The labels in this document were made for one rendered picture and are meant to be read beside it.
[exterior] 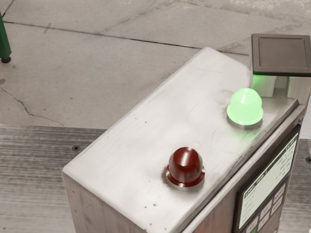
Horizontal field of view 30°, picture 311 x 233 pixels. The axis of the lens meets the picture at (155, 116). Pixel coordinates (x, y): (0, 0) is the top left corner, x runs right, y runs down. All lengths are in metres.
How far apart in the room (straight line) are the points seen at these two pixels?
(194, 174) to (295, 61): 0.12
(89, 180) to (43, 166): 0.86
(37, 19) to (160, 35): 0.63
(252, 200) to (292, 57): 0.11
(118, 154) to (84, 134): 0.88
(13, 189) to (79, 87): 1.43
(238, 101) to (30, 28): 2.59
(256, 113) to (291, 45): 0.07
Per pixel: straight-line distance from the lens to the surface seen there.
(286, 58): 0.44
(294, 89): 0.44
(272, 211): 0.52
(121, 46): 2.78
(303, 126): 1.32
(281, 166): 0.46
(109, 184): 0.39
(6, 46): 2.75
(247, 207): 0.44
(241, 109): 0.41
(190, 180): 0.38
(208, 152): 0.41
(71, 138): 1.28
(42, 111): 2.53
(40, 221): 1.17
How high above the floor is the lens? 1.79
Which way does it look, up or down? 47 degrees down
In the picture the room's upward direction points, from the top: 2 degrees counter-clockwise
